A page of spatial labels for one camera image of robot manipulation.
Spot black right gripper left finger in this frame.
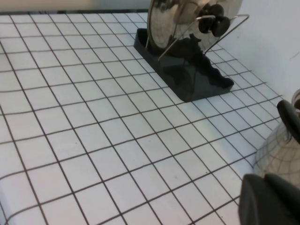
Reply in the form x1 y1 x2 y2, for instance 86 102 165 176
238 174 279 225

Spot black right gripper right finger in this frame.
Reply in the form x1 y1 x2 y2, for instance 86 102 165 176
264 172 300 225

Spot stainless steel pot lid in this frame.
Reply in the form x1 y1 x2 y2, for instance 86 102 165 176
147 0 243 53

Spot white black-grid tablecloth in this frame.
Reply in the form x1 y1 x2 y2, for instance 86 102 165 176
0 9 300 225

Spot stainless steel pot black handles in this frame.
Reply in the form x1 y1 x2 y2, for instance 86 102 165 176
254 88 300 181

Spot black tray wire lid rack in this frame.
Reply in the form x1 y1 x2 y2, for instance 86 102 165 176
133 14 250 103

